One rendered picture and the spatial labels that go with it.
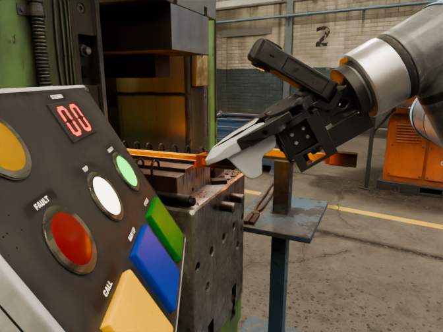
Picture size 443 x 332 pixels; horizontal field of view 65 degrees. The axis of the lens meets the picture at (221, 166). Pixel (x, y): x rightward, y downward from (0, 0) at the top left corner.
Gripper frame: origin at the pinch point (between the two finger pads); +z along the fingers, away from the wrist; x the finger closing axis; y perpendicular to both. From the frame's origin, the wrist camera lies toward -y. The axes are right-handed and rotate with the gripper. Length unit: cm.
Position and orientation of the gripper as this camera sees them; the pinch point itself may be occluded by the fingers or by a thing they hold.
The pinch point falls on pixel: (211, 153)
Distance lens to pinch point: 45.8
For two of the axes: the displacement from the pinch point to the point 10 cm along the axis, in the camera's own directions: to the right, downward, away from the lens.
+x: -0.6, -2.4, 9.7
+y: 5.0, 8.3, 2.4
